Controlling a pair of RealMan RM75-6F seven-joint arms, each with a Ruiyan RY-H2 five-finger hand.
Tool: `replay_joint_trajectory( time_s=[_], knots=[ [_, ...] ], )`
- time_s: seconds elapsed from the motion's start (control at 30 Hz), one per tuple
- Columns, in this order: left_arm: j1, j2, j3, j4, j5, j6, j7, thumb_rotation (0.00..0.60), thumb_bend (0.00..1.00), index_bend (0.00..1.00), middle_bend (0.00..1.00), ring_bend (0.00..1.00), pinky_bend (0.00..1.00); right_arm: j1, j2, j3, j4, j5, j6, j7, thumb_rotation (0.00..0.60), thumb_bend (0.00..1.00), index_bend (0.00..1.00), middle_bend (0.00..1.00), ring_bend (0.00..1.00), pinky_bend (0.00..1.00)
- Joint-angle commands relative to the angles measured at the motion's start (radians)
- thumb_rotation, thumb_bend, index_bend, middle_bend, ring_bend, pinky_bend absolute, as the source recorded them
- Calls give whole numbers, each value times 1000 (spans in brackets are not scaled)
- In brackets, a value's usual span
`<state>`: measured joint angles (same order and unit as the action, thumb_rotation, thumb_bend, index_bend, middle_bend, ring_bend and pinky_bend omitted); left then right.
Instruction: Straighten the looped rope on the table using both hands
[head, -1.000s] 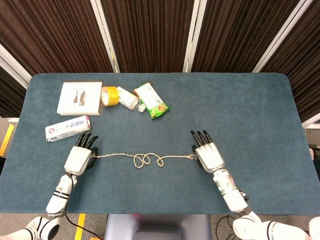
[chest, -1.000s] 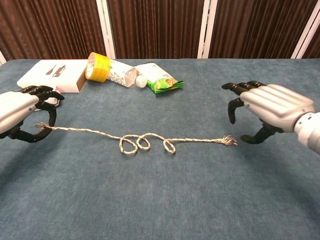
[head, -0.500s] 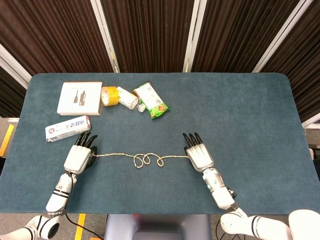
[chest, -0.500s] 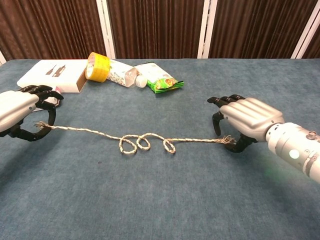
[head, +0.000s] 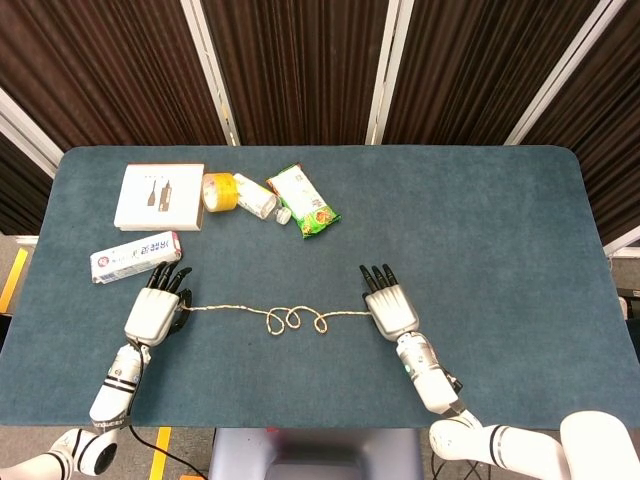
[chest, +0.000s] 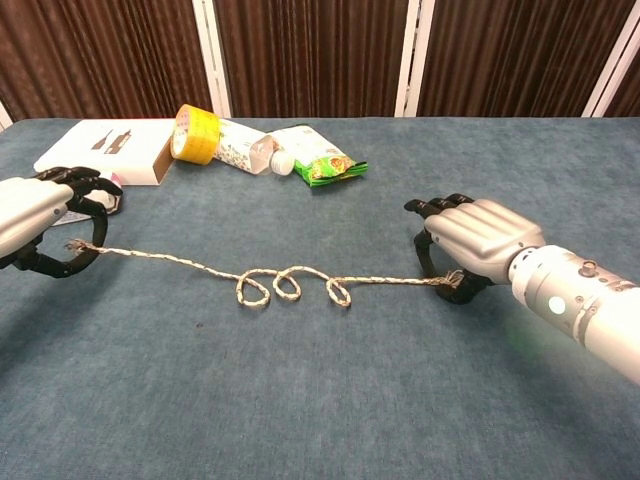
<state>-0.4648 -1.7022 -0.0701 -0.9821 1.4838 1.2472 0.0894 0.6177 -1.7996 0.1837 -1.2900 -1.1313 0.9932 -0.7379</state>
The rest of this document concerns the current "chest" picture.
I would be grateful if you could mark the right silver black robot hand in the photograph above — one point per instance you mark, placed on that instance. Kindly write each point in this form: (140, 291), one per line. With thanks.
(480, 227)

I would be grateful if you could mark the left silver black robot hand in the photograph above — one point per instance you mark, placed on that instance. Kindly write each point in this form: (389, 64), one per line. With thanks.
(30, 207)

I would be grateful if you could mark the white flat cardboard box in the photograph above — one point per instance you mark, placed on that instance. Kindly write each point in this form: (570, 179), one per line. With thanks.
(95, 147)

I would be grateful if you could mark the yellow packing tape roll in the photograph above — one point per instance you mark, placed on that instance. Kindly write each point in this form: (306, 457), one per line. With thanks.
(196, 134)

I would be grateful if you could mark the green white snack packet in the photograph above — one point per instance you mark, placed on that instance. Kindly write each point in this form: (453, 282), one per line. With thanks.
(315, 150)

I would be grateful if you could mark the clear plastic bottle floral label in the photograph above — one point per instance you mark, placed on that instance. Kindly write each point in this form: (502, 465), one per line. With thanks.
(240, 148)

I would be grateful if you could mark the brown pleated curtain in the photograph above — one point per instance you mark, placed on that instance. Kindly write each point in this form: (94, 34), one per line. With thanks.
(320, 50)

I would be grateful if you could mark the white screen frame post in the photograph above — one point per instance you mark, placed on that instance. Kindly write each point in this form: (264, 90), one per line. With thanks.
(414, 55)
(612, 65)
(4, 116)
(212, 55)

